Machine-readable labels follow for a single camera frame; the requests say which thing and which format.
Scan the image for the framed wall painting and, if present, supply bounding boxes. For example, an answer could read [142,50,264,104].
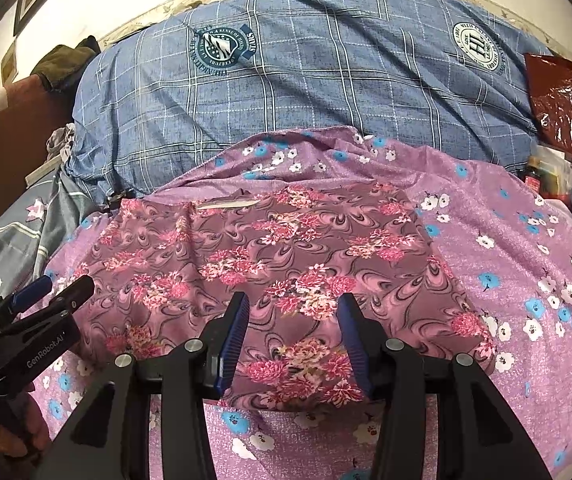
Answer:
[13,0,61,36]

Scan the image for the person's left hand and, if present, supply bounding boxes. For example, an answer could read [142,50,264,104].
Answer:
[0,392,52,461]

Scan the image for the purple floral blanket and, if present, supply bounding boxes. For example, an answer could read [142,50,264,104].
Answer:
[26,127,572,480]

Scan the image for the red plastic bag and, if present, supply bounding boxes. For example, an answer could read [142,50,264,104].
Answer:
[523,52,572,166]

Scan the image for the blue plaid quilt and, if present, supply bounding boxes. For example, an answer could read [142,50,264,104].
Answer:
[66,0,562,201]

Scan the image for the clear plastic packets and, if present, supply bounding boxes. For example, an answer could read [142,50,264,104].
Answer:
[531,145,572,201]

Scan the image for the grey crumpled cloth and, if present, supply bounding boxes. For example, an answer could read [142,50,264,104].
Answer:
[47,122,77,161]

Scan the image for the flat beige box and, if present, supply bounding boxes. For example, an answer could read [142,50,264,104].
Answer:
[24,157,64,187]

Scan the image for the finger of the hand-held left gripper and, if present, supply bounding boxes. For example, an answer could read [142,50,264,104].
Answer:
[0,275,96,337]
[8,276,52,313]

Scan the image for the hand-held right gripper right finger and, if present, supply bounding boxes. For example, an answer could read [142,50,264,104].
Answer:
[336,292,552,480]

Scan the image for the pink floral shirt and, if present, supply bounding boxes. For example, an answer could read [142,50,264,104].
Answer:
[78,182,497,411]

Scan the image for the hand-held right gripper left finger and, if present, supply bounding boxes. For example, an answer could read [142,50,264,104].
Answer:
[36,291,251,480]

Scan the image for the grey patterned bedsheet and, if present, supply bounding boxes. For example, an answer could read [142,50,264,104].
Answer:
[0,165,116,311]

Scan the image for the dark green cloth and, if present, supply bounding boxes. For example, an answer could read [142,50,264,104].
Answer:
[33,36,101,91]

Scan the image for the dark bottle with red cap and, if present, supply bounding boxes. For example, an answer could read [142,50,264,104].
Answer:
[523,157,542,186]

